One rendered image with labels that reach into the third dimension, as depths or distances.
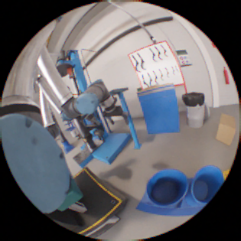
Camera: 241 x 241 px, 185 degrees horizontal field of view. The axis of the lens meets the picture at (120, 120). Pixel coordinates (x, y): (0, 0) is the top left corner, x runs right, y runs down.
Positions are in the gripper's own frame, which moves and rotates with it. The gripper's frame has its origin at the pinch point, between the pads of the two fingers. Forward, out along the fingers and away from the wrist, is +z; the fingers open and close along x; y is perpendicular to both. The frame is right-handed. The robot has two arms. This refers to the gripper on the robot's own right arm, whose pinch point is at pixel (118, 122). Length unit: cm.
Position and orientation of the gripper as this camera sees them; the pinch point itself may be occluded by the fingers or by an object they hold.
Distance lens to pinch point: 56.6
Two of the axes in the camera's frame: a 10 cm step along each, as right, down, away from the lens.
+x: 8.5, -0.3, -5.2
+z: 4.1, 6.6, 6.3
